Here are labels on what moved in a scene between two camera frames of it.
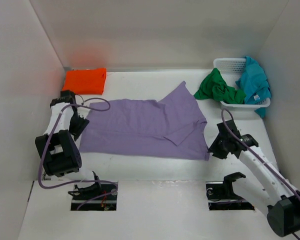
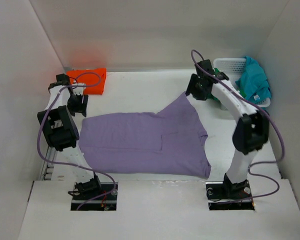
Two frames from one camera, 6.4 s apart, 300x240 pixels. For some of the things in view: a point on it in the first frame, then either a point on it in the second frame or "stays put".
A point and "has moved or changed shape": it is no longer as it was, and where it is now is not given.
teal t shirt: [255, 82] stays put
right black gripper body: [219, 147] → [195, 88]
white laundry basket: [232, 69] stays put
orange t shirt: [86, 81] stays put
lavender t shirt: [173, 129] has moved or changed shape
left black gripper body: [77, 124] → [77, 103]
